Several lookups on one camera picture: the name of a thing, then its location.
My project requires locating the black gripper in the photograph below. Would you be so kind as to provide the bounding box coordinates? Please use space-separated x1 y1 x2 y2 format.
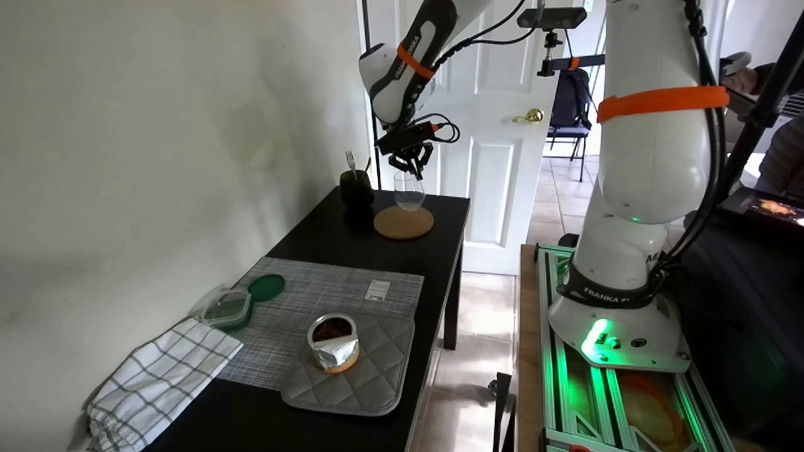
375 121 442 183

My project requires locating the clear plastic cup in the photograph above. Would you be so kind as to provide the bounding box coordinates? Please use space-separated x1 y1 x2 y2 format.
393 185 428 213

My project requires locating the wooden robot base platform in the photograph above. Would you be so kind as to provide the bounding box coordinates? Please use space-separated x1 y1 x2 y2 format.
512 240 740 452

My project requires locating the white spoon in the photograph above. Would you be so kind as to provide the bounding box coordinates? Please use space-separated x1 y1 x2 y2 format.
344 149 375 175

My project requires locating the round cork trivet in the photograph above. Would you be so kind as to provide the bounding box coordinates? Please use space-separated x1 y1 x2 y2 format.
373 204 438 243

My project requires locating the dark green mug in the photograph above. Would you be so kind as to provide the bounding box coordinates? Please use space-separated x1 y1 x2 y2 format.
338 168 380 227

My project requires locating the white panel door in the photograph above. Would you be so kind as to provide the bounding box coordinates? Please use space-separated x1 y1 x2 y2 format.
367 0 610 277

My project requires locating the black table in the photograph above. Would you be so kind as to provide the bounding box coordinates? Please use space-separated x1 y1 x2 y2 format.
146 185 473 452

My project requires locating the grey woven placemat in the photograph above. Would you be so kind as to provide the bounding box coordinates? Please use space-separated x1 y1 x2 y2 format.
213 257 428 397

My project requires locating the blue folding chair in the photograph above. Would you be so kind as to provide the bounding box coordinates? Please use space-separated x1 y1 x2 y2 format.
545 68 595 185

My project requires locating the green round lid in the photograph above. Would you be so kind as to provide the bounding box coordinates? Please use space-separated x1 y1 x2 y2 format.
246 271 290 303

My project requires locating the white mug with spoon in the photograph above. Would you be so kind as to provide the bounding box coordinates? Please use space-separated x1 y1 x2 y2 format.
305 311 365 376

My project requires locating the grey quilted pot holder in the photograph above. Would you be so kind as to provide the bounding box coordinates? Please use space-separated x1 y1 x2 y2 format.
282 311 421 419

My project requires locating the white checked dish towel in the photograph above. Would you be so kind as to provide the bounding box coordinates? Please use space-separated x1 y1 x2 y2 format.
83 317 246 452

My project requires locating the black stand pole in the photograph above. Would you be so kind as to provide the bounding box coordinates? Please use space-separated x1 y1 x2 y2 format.
711 11 804 208

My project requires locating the black camera on mount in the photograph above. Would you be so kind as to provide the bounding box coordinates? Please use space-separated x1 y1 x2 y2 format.
516 6 609 77

